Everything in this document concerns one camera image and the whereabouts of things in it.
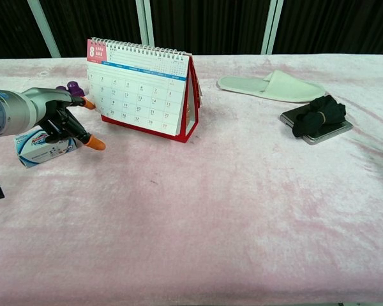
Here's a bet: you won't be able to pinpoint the black item on grey card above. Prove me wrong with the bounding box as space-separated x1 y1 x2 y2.
280 103 354 146

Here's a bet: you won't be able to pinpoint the small purple plastic object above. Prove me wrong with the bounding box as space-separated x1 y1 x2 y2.
56 80 85 97

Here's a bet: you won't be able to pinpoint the white frame post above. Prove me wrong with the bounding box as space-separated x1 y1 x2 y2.
260 0 287 55
26 0 63 59
135 0 156 47

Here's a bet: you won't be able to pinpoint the black rolled socks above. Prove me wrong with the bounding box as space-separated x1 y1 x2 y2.
292 94 347 138

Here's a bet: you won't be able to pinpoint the white disposable slipper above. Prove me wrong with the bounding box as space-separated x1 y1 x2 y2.
216 69 326 104

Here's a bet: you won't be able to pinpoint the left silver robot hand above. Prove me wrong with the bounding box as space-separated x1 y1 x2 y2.
21 87 107 152

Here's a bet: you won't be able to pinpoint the blue white toothpaste box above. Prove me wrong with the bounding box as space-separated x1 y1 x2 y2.
13 125 84 169

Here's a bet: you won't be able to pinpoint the red desk calendar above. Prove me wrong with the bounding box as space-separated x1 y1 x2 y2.
86 36 204 143

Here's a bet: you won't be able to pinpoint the pink plush table cloth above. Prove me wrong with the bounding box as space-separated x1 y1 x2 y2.
0 53 383 303

